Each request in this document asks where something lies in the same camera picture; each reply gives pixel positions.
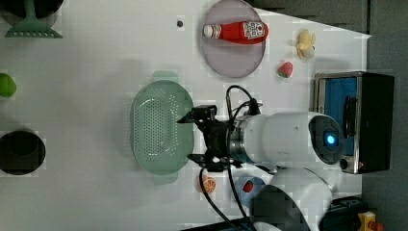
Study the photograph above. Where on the yellow red emergency button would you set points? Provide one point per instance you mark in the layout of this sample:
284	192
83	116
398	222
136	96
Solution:
369	222

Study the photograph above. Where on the green toy fruit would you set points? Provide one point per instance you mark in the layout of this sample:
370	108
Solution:
7	85

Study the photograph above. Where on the green plastic strainer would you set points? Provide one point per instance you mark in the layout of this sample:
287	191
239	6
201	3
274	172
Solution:
160	142

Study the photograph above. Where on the peeled toy banana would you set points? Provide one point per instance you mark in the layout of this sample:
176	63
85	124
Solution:
305	47

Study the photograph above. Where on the grey round plate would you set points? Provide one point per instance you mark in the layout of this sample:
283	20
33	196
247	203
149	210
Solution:
226	58

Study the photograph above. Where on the small strawberry in bowl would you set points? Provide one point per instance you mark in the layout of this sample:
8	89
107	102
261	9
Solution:
248	186

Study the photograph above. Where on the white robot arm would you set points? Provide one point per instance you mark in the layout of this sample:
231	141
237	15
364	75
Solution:
301	153

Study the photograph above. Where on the green spatula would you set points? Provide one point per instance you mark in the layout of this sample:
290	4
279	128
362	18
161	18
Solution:
31	26

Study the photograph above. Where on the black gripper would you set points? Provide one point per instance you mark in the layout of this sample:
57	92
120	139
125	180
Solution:
215	134

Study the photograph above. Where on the blue bowl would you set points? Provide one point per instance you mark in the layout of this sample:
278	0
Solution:
245	198

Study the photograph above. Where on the black toaster oven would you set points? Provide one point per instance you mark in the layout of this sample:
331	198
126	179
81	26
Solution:
362	103

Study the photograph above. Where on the red ketchup bottle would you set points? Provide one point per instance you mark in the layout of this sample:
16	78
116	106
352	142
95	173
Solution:
241	32

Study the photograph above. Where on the orange slice toy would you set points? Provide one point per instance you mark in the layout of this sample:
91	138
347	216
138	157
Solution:
206	184

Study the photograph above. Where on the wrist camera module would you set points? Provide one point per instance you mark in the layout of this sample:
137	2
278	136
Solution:
205	112

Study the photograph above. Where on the red toy strawberry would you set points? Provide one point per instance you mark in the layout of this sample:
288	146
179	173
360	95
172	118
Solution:
285	70

